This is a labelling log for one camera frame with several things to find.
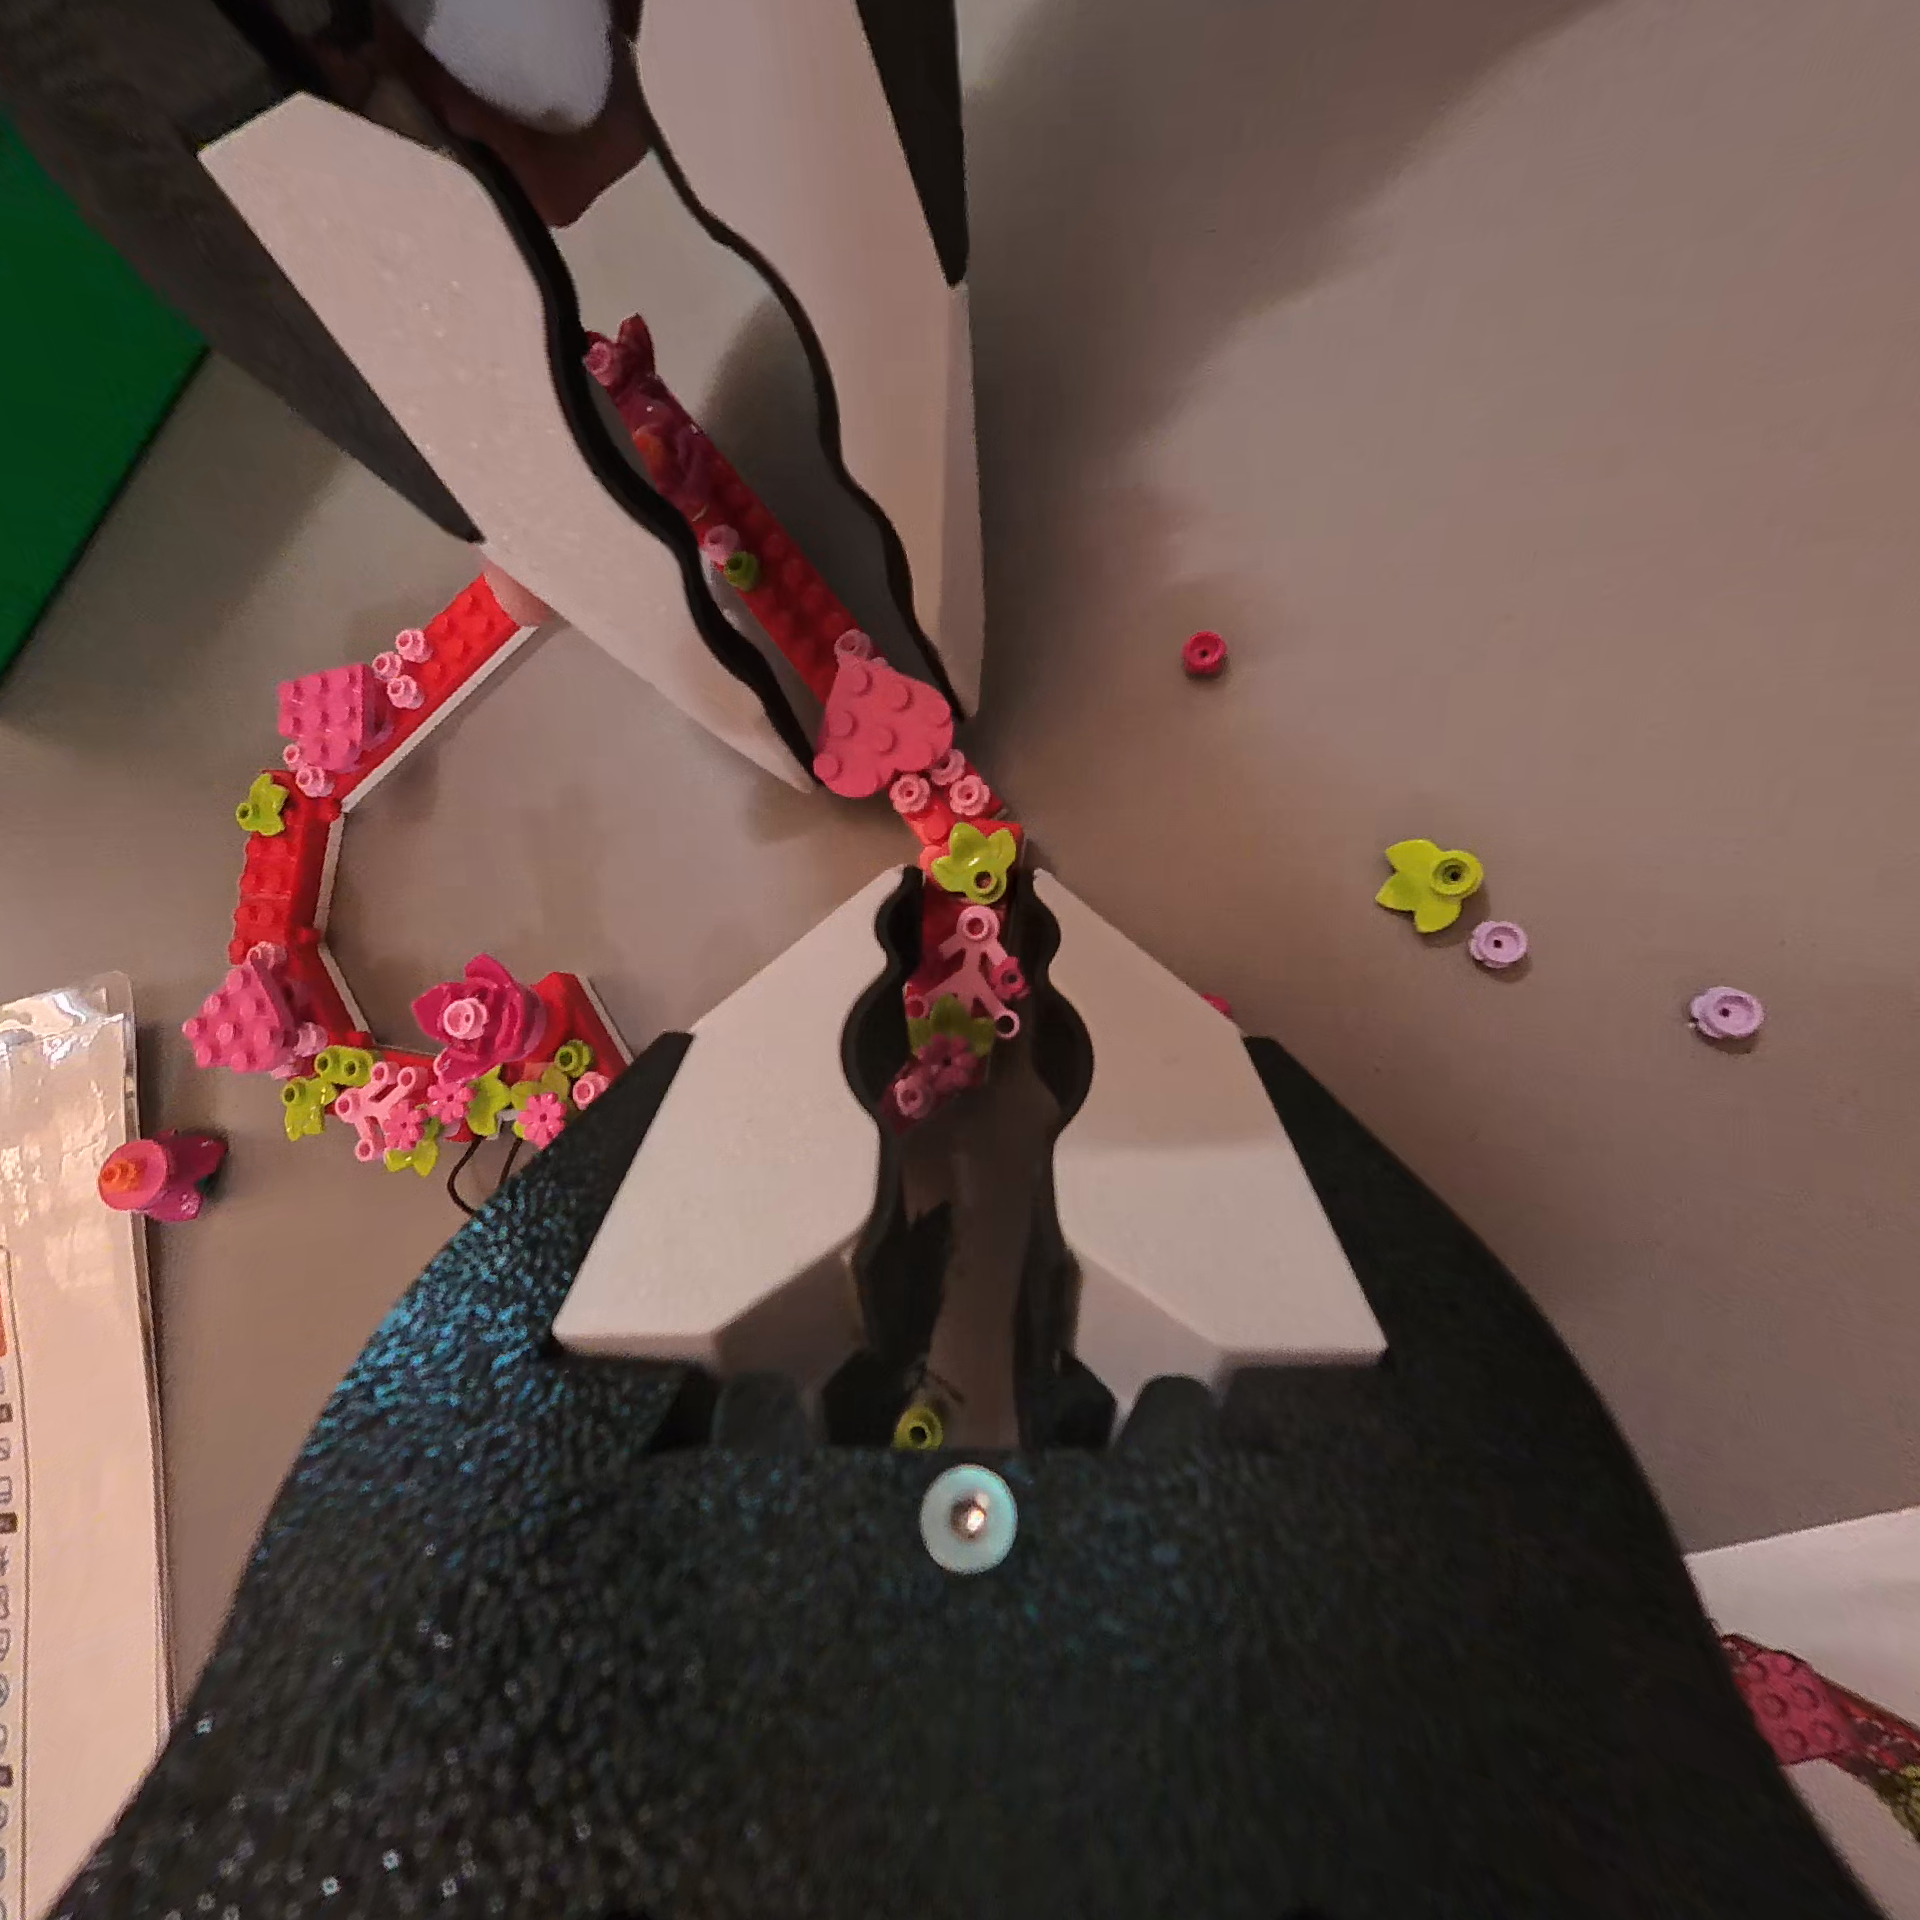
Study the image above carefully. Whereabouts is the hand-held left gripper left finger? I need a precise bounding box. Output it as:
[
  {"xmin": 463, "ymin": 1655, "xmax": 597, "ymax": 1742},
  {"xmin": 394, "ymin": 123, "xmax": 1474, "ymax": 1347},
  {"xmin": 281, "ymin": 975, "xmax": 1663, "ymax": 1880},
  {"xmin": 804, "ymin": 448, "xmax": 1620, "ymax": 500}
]
[{"xmin": 552, "ymin": 866, "xmax": 930, "ymax": 1423}]

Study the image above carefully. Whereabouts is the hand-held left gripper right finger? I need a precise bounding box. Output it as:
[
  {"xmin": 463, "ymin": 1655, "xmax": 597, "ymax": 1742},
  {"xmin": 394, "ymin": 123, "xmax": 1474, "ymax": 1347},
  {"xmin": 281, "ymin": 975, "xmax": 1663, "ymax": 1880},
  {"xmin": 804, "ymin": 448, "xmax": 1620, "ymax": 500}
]
[{"xmin": 1015, "ymin": 867, "xmax": 1389, "ymax": 1395}]

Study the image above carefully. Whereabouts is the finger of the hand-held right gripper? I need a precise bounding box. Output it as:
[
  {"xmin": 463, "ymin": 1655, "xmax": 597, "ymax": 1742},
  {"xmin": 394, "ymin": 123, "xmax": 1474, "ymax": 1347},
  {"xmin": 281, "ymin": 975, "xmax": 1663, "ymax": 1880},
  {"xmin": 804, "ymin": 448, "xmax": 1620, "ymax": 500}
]
[
  {"xmin": 630, "ymin": 0, "xmax": 987, "ymax": 717},
  {"xmin": 195, "ymin": 92, "xmax": 823, "ymax": 796}
]

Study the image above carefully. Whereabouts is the pink lego heart piece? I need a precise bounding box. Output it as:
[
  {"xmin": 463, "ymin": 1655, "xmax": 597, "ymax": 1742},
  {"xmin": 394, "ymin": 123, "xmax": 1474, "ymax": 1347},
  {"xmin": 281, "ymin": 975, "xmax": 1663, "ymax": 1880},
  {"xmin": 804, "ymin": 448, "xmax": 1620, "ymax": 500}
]
[{"xmin": 813, "ymin": 653, "xmax": 957, "ymax": 800}]

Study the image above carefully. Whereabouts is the red lego heart wreath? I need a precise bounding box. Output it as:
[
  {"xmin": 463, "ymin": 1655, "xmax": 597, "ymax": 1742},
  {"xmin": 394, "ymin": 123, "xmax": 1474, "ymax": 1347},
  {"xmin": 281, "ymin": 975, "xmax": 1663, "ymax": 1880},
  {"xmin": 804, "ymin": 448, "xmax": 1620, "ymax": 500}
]
[{"xmin": 181, "ymin": 313, "xmax": 1041, "ymax": 1222}]

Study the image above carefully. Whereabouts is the magenta lego flower orange centre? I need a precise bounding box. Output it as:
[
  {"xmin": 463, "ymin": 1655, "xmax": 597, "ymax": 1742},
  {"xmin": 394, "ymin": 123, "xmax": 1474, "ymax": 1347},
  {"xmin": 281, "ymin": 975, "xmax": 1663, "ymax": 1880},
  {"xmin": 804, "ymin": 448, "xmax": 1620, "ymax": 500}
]
[{"xmin": 97, "ymin": 1126, "xmax": 229, "ymax": 1224}]

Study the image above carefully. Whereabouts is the green plastic bin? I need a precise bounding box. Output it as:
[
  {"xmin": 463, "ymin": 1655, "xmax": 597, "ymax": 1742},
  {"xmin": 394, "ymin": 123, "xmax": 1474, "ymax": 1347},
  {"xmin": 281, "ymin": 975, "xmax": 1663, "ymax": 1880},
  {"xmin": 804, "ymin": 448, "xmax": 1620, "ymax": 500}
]
[{"xmin": 0, "ymin": 111, "xmax": 211, "ymax": 676}]

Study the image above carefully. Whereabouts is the printed sheet in plastic sleeve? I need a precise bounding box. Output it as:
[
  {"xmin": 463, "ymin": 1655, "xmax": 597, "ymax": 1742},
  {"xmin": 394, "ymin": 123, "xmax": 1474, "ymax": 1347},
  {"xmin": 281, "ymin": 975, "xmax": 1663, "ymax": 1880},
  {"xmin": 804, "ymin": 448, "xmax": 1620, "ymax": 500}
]
[{"xmin": 0, "ymin": 972, "xmax": 181, "ymax": 1920}]

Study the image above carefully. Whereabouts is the white printed booklet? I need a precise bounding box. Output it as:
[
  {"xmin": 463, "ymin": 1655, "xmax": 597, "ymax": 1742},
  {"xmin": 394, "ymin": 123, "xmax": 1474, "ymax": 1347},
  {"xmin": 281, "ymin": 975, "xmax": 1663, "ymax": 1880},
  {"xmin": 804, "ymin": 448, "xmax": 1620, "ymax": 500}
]
[{"xmin": 1683, "ymin": 1509, "xmax": 1920, "ymax": 1920}]

